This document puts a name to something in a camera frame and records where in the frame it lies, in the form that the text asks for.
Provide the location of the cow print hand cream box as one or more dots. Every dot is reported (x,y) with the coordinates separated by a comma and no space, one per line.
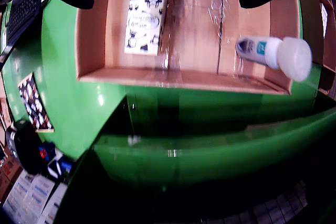
(144,24)

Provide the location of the green metal shelf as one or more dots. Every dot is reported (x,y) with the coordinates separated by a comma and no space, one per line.
(210,161)

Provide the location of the white blue printed carton stack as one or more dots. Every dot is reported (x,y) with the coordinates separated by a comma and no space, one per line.
(31,195)

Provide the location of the white bottle translucent cap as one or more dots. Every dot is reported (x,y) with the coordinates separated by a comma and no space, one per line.
(294,56)

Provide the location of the shallow cardboard tray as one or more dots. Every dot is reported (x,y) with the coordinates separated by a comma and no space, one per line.
(197,51)

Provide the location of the black bulky device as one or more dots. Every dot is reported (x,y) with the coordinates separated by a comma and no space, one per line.
(26,148)

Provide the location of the blue red small item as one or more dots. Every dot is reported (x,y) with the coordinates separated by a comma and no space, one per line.
(44,153)

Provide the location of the black keyboard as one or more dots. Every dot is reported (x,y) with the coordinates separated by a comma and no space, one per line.
(23,11)

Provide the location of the black white patterned card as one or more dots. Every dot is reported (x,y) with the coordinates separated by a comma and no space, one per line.
(34,103)

